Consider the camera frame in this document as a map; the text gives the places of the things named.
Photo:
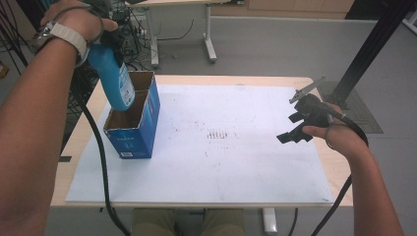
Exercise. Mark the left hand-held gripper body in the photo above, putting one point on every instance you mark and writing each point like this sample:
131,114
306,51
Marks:
111,39

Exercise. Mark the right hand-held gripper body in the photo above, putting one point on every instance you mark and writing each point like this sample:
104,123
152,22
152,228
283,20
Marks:
316,111

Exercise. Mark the blue bottle with white cap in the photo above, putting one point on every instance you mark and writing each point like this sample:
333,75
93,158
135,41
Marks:
113,82

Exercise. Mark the blue cardboard box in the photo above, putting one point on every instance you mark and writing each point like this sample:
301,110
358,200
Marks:
137,141

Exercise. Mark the person's left hand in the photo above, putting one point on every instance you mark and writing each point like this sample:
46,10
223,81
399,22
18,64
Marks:
77,18

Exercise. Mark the person's right hand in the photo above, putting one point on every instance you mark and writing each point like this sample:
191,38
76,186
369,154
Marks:
345,139

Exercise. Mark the black computer tower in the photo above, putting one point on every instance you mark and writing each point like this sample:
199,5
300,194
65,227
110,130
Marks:
129,29

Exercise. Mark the light wooden table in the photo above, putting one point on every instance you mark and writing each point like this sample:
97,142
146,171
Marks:
278,80

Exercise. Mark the wristwatch with beige band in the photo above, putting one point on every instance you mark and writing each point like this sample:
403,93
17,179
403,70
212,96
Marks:
70,37

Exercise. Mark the dark grey floor mat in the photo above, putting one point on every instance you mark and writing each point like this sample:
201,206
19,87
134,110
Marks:
364,111

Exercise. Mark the white table mat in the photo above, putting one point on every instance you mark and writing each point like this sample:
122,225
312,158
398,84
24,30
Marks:
229,164

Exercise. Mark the white table leg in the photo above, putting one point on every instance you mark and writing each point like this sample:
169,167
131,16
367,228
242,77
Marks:
269,221

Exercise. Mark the white-legged background table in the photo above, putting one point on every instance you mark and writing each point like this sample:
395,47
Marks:
208,29

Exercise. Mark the person's right leg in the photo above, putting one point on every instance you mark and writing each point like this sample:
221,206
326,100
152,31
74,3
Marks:
222,223

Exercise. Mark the person's leg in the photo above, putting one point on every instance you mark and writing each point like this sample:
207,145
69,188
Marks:
222,223
155,223

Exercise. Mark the black tape piece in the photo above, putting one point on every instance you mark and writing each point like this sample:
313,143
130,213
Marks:
65,159

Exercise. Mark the person's left leg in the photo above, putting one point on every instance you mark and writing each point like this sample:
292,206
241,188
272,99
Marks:
155,223

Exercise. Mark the black metal frame post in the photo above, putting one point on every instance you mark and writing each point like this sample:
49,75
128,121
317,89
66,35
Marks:
370,49

